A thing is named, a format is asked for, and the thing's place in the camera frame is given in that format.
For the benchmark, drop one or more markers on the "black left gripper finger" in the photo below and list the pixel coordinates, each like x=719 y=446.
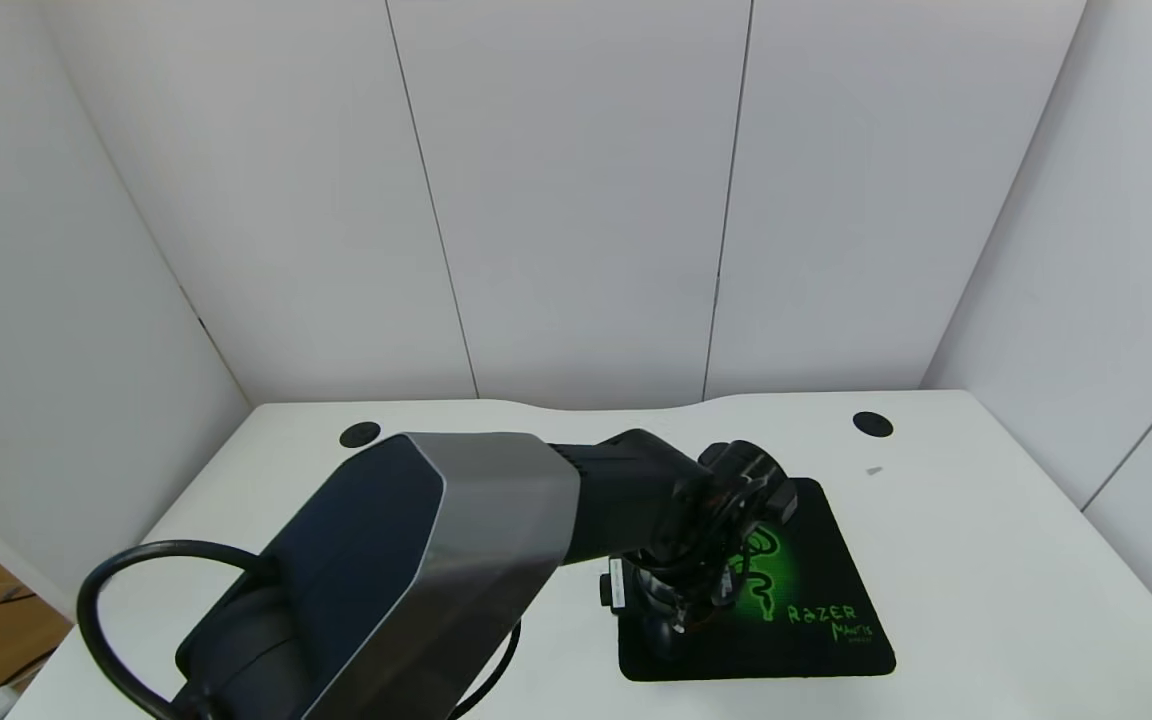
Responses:
x=605 y=589
x=712 y=608

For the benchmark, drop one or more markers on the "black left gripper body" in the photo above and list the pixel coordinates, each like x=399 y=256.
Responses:
x=618 y=586

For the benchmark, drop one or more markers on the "black Philips computer mouse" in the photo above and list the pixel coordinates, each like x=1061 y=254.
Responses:
x=658 y=645

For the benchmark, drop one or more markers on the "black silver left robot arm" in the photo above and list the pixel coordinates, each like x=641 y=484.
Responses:
x=416 y=560

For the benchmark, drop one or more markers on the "black green Razer mouse pad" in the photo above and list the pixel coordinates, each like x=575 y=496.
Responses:
x=836 y=560

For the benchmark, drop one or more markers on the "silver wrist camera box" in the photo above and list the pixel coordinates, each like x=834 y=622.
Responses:
x=614 y=585

